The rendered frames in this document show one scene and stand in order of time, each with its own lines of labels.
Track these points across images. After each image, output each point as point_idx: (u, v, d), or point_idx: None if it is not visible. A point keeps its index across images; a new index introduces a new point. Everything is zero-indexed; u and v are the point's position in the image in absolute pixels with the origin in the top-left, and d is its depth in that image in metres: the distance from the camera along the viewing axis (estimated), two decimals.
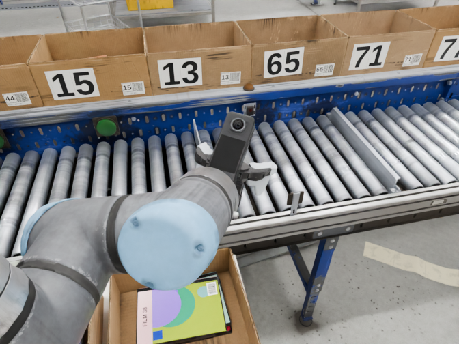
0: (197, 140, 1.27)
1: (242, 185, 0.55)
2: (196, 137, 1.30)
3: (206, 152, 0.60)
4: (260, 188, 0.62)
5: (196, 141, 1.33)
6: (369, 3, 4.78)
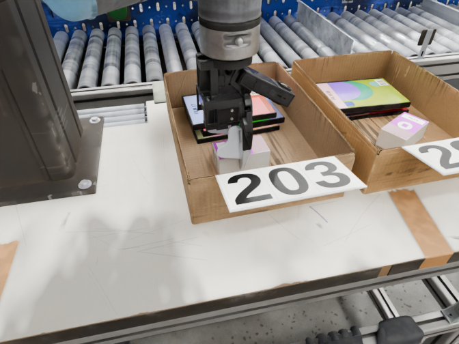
0: (308, 14, 1.33)
1: (236, 106, 0.56)
2: (304, 14, 1.37)
3: None
4: (225, 150, 0.60)
5: (302, 20, 1.40)
6: None
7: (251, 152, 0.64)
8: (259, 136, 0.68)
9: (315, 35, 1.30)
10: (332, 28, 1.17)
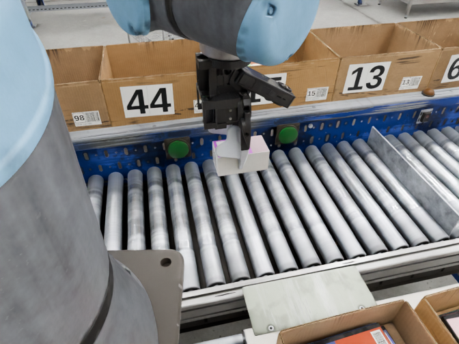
0: (387, 149, 1.21)
1: (234, 106, 0.56)
2: (380, 145, 1.24)
3: None
4: (223, 149, 0.61)
5: (376, 149, 1.27)
6: (420, 3, 4.72)
7: (250, 152, 0.64)
8: (260, 136, 0.68)
9: (397, 175, 1.18)
10: (425, 185, 1.05)
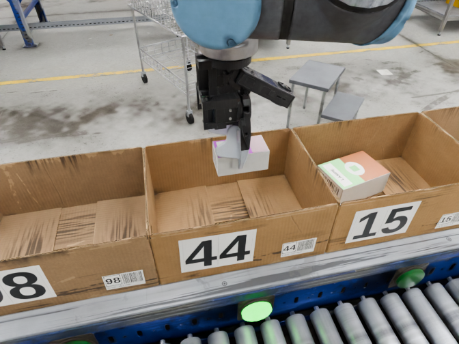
0: None
1: (234, 106, 0.56)
2: None
3: None
4: (223, 149, 0.61)
5: None
6: (455, 19, 4.34)
7: (250, 152, 0.64)
8: (260, 136, 0.68)
9: None
10: None
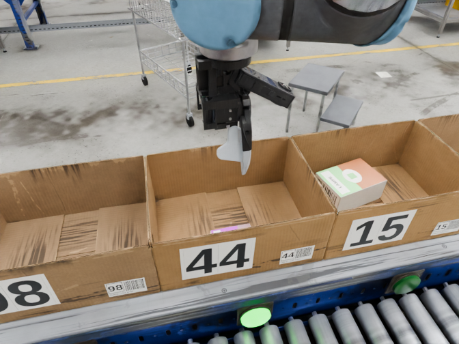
0: None
1: (234, 106, 0.56)
2: None
3: None
4: (225, 151, 0.59)
5: None
6: (455, 21, 4.35)
7: None
8: (248, 224, 0.85)
9: None
10: None
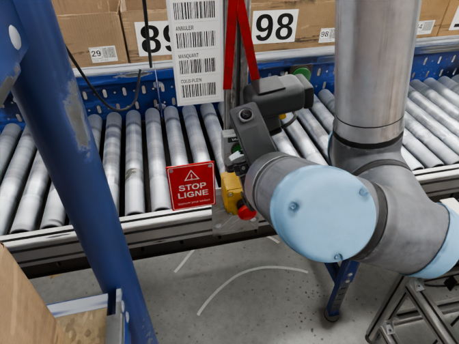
0: None
1: None
2: None
3: (234, 159, 0.60)
4: None
5: None
6: None
7: None
8: None
9: None
10: None
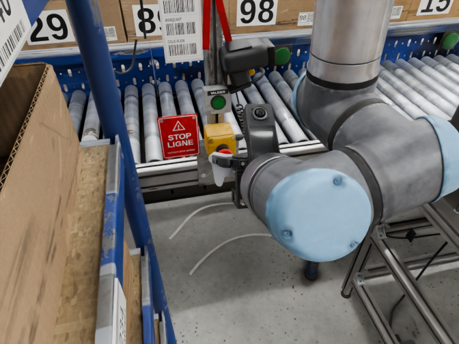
0: None
1: None
2: None
3: (226, 155, 0.59)
4: None
5: None
6: None
7: None
8: None
9: None
10: None
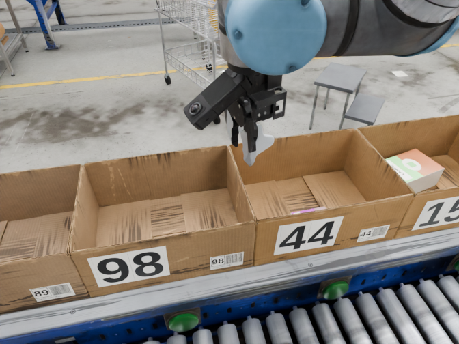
0: None
1: None
2: None
3: (245, 135, 0.59)
4: None
5: None
6: None
7: None
8: (324, 207, 0.94)
9: None
10: None
